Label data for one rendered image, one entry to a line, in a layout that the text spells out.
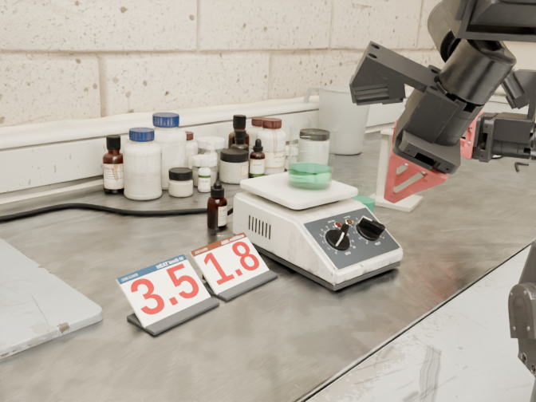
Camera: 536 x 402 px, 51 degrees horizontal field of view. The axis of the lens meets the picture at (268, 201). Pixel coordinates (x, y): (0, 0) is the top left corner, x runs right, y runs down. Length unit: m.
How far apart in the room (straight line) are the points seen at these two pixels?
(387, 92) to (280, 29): 0.79
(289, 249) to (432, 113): 0.24
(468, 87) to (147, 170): 0.55
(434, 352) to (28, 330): 0.39
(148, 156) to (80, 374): 0.49
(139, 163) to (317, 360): 0.51
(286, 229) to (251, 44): 0.69
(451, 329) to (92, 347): 0.36
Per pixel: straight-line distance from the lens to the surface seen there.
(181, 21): 1.17
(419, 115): 0.60
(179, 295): 0.62
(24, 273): 0.70
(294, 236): 0.69
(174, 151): 1.00
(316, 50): 1.49
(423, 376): 0.55
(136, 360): 0.54
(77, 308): 0.61
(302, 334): 0.58
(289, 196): 0.71
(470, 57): 0.59
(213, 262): 0.66
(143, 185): 0.95
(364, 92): 0.61
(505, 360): 0.60
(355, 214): 0.74
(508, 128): 0.92
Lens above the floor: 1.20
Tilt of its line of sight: 18 degrees down
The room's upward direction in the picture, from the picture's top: 3 degrees clockwise
